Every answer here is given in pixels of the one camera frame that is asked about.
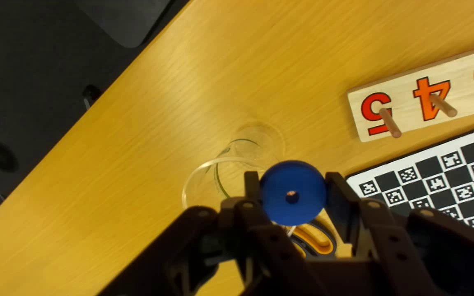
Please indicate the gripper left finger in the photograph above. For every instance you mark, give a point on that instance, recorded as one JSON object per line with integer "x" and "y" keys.
{"x": 198, "y": 246}

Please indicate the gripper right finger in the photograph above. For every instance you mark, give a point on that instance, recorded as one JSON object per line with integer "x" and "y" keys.
{"x": 434, "y": 255}

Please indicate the clear plastic cup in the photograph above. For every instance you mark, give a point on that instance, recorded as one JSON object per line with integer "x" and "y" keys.
{"x": 204, "y": 181}

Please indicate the black and white checkerboard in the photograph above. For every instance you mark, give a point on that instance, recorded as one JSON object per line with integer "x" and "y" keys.
{"x": 438, "y": 181}

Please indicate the wooden number peg board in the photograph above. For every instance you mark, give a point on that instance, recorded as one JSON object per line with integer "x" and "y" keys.
{"x": 410, "y": 102}

